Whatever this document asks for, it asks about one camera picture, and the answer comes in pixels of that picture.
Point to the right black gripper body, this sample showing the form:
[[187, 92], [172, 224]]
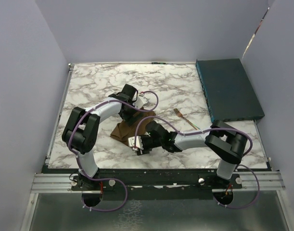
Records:
[[148, 143]]

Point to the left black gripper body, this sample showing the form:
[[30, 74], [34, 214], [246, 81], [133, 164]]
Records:
[[127, 116]]

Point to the brown cloth napkin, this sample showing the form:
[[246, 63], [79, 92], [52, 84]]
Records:
[[126, 129]]

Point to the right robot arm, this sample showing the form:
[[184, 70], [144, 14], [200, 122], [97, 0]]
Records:
[[230, 144]]

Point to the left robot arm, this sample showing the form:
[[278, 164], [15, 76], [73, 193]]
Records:
[[81, 130]]

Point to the dark teal flat box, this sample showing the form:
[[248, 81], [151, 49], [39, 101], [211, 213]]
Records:
[[228, 92]]

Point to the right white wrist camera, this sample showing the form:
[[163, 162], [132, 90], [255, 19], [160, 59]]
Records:
[[135, 143]]

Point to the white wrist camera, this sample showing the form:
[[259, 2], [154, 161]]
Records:
[[135, 143], [140, 102]]

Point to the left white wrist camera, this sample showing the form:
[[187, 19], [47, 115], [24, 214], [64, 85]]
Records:
[[140, 102]]

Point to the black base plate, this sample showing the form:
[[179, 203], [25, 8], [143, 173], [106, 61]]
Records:
[[153, 184]]

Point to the aluminium rail frame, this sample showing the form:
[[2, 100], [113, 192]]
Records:
[[60, 183]]

